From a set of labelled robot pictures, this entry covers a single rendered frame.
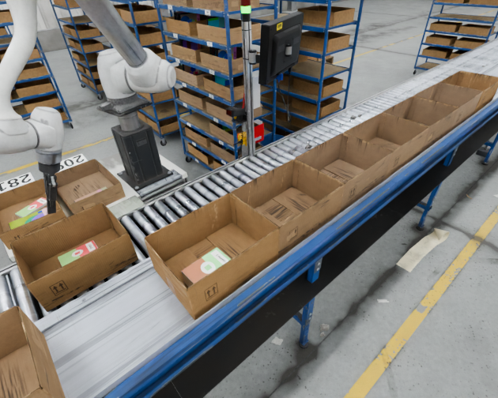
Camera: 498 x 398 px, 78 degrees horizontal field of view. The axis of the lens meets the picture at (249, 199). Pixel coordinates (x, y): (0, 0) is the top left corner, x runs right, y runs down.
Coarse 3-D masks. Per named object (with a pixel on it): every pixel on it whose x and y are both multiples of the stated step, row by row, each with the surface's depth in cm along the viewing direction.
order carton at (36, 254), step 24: (72, 216) 139; (96, 216) 147; (24, 240) 130; (48, 240) 137; (72, 240) 144; (96, 240) 149; (120, 240) 128; (24, 264) 129; (48, 264) 138; (72, 264) 118; (96, 264) 125; (120, 264) 134; (48, 288) 116; (72, 288) 123
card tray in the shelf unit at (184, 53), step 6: (174, 48) 271; (180, 48) 263; (186, 48) 256; (204, 48) 253; (174, 54) 276; (180, 54) 268; (186, 54) 261; (192, 54) 253; (198, 54) 252; (192, 60) 257; (198, 60) 254
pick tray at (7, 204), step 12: (36, 180) 176; (12, 192) 170; (24, 192) 174; (36, 192) 178; (0, 204) 169; (12, 204) 173; (24, 204) 173; (0, 216) 166; (12, 216) 165; (48, 216) 152; (60, 216) 156; (0, 228) 154; (24, 228) 147; (36, 228) 151; (12, 240) 146
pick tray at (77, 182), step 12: (72, 168) 186; (84, 168) 191; (96, 168) 197; (60, 180) 185; (72, 180) 189; (84, 180) 190; (96, 180) 190; (108, 180) 190; (60, 192) 182; (72, 192) 181; (84, 192) 180; (108, 192) 168; (120, 192) 174; (72, 204) 157; (84, 204) 162; (96, 204) 167; (108, 204) 172
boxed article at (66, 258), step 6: (84, 246) 144; (90, 246) 144; (96, 246) 143; (72, 252) 141; (78, 252) 141; (84, 252) 141; (60, 258) 138; (66, 258) 138; (72, 258) 138; (66, 264) 136
